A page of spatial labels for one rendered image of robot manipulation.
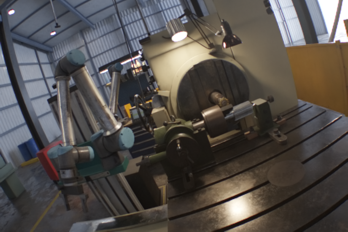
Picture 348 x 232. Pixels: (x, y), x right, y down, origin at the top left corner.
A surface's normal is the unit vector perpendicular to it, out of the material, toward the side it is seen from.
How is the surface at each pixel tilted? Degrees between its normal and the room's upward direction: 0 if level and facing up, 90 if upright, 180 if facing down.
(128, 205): 90
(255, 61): 90
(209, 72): 90
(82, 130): 90
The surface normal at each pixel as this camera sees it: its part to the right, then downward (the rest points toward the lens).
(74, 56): 0.81, -0.36
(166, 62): 0.04, 0.19
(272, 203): -0.36, -0.91
